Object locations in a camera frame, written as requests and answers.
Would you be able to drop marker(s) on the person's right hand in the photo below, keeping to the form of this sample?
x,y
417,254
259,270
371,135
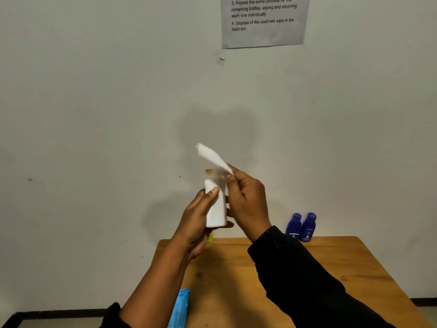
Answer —
x,y
249,204

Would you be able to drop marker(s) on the wooden table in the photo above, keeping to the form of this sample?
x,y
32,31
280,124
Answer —
x,y
273,280

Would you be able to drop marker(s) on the blue wet wipe packet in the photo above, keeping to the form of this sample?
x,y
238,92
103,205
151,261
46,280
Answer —
x,y
179,309

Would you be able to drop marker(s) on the clear tape scrap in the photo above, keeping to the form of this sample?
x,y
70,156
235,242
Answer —
x,y
220,58

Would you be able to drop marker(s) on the white wet wipe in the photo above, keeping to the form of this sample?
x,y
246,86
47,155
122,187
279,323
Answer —
x,y
213,157

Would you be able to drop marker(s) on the yellow bottle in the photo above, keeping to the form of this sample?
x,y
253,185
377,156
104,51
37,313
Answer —
x,y
209,236

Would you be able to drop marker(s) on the white instruction paper sheet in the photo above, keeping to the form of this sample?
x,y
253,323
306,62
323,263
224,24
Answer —
x,y
264,20

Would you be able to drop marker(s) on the white plastic bottle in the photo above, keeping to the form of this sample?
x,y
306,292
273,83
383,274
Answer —
x,y
216,208

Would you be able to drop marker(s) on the person's left hand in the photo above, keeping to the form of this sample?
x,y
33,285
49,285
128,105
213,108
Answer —
x,y
193,225

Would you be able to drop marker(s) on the person's left thumb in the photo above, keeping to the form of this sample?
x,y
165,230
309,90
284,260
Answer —
x,y
208,198

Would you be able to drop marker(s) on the person's right thumb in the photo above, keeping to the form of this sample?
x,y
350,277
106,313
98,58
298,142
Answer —
x,y
231,183

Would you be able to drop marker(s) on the blue bottle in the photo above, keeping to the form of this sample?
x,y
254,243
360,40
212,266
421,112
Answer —
x,y
294,226
308,227

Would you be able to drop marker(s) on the person's left forearm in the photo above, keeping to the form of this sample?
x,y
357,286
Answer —
x,y
153,286

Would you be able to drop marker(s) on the person's right forearm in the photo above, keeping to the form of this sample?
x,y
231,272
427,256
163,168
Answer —
x,y
307,286

